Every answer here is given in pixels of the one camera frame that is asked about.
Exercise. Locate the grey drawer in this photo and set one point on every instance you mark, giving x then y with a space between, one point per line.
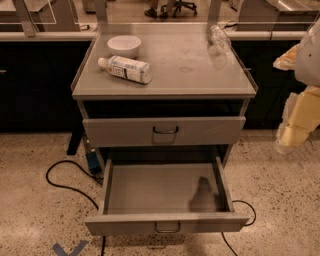
171 198
124 132

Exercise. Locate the white labelled plastic bottle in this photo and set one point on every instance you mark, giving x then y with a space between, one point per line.
126 68

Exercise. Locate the clear plastic bottle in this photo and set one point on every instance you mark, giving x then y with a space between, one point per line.
219 39

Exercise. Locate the blue power adapter box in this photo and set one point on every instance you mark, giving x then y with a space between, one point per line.
93 163

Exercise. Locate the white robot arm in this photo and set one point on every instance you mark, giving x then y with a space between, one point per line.
307 68

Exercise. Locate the black office chair base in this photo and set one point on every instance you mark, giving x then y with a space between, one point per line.
173 7

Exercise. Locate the person's feet in shoes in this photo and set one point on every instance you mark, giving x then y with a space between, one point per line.
153 14

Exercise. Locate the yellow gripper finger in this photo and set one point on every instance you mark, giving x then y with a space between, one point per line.
287 61
300 117

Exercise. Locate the grey metal drawer cabinet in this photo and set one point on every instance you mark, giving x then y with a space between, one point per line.
189 79

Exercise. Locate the white ceramic bowl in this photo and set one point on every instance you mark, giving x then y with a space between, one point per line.
125 46

